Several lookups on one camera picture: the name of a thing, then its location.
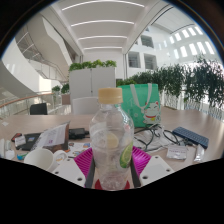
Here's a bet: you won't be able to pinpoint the white cabinet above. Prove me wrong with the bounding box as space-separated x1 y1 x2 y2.
68 66 117 107

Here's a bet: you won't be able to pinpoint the green hedge plant row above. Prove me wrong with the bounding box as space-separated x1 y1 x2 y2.
116 56 224 119

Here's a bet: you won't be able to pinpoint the long clear plastic packet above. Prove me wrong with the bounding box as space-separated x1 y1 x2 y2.
193 143 205 163

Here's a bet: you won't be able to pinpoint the white chair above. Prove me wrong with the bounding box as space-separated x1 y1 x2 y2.
71 96 100 116

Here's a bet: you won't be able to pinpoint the black power adapter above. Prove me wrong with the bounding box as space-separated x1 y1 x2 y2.
68 127 90 140

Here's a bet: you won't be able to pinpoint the clear plastic bottle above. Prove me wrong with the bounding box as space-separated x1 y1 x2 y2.
88 87 135 191

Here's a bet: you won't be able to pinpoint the dark blue keyboard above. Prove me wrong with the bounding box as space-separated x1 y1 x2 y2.
172 126 210 150

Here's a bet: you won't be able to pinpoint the colourful sticker sheet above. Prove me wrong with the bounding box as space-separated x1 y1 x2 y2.
64 142 92 158

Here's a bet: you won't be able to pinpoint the ceiling light strips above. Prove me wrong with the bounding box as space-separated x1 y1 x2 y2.
61 0 146 51

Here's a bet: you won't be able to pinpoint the green tote bag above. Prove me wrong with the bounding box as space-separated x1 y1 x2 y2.
117 82 162 128

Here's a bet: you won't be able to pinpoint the black chair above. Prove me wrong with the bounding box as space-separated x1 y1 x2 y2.
29 102 49 116

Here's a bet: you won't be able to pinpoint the white card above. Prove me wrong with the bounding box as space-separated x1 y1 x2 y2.
14 134 27 148

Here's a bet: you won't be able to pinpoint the brown booklet with white page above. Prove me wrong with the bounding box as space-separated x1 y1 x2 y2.
33 121 71 154

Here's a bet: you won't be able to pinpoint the green plants on cabinet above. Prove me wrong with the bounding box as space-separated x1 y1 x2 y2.
68 59 118 72

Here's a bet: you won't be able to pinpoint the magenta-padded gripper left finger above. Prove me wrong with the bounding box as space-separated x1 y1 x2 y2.
52 148 95 189

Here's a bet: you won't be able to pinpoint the black cables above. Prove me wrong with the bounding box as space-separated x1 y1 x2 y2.
133 123 183 153

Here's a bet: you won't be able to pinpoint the white cup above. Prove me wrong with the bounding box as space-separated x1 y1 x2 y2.
23 147 68 173

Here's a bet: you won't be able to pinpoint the small blue object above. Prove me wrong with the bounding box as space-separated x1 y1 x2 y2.
16 152 29 161

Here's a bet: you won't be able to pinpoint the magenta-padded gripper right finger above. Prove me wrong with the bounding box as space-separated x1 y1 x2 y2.
130 146 175 188

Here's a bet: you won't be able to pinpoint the black and red case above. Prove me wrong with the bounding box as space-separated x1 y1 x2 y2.
10 132 23 143

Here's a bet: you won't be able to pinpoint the glass railing with wooden handrail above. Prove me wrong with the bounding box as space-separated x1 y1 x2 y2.
0 92 54 118

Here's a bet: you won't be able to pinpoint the potted green plants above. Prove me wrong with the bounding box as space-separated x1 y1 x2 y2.
51 83 71 106

